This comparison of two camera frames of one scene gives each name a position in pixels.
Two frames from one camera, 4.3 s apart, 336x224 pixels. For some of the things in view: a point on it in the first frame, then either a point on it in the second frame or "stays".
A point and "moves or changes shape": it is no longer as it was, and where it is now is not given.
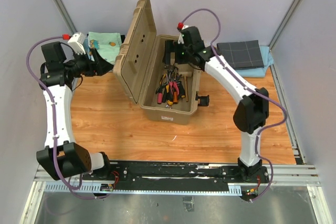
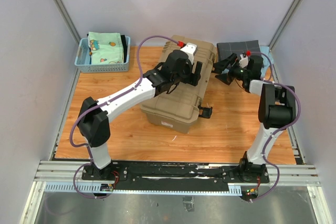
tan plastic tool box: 139,65 moves or changes shape
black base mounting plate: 176,173 stays
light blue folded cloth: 259,72 stays
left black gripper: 98,67 → 193,80
